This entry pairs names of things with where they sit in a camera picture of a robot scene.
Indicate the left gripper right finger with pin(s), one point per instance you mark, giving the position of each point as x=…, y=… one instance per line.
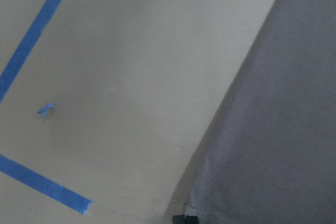
x=191, y=220

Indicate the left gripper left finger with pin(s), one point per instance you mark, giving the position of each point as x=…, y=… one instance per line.
x=178, y=219

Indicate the dark brown t-shirt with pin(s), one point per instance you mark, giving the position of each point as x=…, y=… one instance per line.
x=268, y=156

